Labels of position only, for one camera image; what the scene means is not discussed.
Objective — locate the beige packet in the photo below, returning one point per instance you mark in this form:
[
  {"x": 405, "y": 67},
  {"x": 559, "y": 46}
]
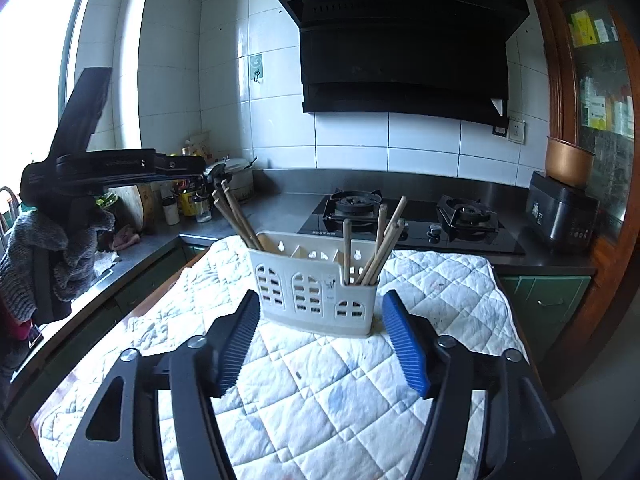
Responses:
[{"x": 200, "y": 142}]

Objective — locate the wooden glass-door cabinet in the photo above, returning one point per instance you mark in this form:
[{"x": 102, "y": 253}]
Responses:
[{"x": 555, "y": 60}]

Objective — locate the metal pressure cooker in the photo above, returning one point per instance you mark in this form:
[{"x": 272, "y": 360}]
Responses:
[{"x": 240, "y": 180}]

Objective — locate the white quilted mat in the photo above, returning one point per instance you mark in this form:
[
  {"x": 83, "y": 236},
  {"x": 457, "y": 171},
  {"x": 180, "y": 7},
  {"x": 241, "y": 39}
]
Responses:
[{"x": 325, "y": 400}]

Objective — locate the green wall hook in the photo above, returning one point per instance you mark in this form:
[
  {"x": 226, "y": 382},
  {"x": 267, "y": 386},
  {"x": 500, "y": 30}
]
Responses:
[{"x": 256, "y": 62}]

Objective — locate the round wooden cutting board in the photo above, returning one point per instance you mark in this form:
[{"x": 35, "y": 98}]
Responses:
[{"x": 145, "y": 210}]

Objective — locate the stack of small boxes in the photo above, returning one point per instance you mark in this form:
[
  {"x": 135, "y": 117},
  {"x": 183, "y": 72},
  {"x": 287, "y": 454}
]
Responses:
[{"x": 585, "y": 27}]

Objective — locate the black wall plug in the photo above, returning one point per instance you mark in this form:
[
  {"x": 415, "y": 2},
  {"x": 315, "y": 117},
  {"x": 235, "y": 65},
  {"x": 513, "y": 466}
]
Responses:
[{"x": 500, "y": 129}]

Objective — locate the yellow label jar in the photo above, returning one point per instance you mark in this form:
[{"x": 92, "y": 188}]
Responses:
[{"x": 188, "y": 205}]

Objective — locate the black range hood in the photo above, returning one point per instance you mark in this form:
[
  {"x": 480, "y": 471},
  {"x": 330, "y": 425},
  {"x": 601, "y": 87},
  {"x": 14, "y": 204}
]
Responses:
[{"x": 400, "y": 60}]

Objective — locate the small white jar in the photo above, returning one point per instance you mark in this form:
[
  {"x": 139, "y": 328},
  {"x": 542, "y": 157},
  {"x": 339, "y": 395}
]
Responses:
[{"x": 171, "y": 212}]

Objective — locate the window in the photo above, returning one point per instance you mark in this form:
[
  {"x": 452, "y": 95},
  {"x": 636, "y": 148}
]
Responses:
[{"x": 30, "y": 60}]

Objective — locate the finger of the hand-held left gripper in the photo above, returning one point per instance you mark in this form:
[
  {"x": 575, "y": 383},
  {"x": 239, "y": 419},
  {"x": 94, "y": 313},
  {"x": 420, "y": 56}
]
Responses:
[
  {"x": 180, "y": 165},
  {"x": 150, "y": 180}
]

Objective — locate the black rice cooker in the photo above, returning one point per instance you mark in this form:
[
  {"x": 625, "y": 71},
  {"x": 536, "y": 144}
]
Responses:
[{"x": 560, "y": 215}]

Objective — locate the copper inner pot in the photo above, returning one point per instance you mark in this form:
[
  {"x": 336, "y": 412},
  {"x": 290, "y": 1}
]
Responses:
[{"x": 570, "y": 162}]

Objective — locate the white rag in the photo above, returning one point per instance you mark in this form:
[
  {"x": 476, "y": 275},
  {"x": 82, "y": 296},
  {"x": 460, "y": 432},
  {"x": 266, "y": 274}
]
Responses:
[{"x": 106, "y": 262}]

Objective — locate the white plastic utensil holder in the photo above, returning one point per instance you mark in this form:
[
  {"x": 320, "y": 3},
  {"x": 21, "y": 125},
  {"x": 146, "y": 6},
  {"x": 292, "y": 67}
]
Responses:
[{"x": 310, "y": 322}]

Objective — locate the bowl of green vegetables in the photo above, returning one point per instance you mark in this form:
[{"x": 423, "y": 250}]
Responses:
[{"x": 107, "y": 200}]

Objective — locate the glass shaker jar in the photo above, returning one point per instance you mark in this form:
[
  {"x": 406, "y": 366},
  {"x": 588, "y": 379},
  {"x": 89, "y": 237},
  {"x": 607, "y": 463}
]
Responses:
[{"x": 203, "y": 210}]

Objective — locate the black smartphone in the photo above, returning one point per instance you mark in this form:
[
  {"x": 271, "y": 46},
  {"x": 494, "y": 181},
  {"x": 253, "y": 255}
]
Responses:
[{"x": 35, "y": 336}]

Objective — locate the green base cabinet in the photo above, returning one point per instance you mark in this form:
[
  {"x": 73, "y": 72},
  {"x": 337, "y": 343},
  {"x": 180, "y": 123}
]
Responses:
[
  {"x": 545, "y": 305},
  {"x": 160, "y": 275}
]

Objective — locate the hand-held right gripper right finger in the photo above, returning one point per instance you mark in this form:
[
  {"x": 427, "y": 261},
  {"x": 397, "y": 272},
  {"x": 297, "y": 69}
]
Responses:
[{"x": 405, "y": 345}]

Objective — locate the bunch of wooden chopsticks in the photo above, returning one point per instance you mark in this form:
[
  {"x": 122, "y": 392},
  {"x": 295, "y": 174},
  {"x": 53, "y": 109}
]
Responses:
[{"x": 381, "y": 240}]

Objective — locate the white wall socket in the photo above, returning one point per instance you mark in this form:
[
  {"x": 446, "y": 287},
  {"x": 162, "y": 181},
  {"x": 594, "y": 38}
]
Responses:
[{"x": 516, "y": 131}]

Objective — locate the red cloth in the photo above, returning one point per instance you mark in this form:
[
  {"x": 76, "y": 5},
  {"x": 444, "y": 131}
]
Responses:
[{"x": 15, "y": 332}]

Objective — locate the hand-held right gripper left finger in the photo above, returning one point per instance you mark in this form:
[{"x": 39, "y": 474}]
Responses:
[{"x": 240, "y": 340}]

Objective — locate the black gas stove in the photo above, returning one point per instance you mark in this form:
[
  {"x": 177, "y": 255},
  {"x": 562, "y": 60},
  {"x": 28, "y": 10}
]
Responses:
[{"x": 312, "y": 227}]

